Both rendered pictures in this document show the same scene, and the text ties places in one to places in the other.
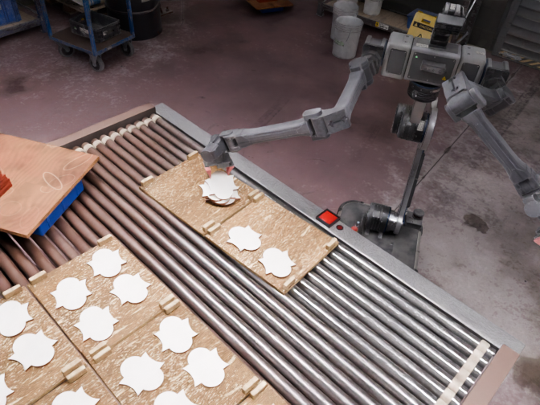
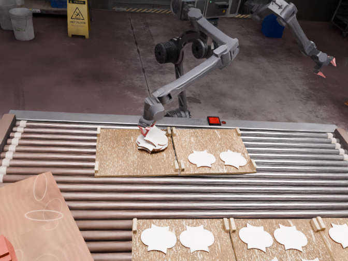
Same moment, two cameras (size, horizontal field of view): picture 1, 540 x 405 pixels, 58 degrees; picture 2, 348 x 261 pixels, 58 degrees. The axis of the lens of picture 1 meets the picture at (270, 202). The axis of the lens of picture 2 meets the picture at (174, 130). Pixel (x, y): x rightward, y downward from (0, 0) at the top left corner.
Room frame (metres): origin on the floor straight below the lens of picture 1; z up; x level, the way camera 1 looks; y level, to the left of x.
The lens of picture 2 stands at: (0.71, 1.15, 2.08)
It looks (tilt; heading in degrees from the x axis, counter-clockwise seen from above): 39 degrees down; 308
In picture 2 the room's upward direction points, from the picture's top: 9 degrees clockwise
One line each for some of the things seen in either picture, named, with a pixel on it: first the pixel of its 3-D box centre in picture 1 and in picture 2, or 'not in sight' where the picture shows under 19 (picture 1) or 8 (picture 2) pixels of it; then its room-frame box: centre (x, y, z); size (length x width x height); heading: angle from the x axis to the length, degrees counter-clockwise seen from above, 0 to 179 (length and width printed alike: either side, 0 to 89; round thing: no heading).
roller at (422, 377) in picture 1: (243, 238); (193, 160); (1.36, 0.09, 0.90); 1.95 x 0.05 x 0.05; 49
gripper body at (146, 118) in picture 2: (218, 155); (149, 114); (1.60, 0.23, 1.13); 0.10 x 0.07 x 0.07; 111
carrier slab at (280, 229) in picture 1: (272, 240); (211, 150); (1.34, -0.02, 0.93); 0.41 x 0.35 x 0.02; 53
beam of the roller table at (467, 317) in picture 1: (296, 204); (186, 125); (1.61, -0.12, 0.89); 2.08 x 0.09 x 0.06; 49
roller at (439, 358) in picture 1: (261, 226); (191, 147); (1.44, 0.03, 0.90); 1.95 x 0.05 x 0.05; 49
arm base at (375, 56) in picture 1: (370, 62); (190, 12); (1.91, -0.37, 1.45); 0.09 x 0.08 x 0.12; 76
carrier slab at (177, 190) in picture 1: (200, 191); (135, 150); (1.59, 0.31, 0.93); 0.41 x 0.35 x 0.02; 52
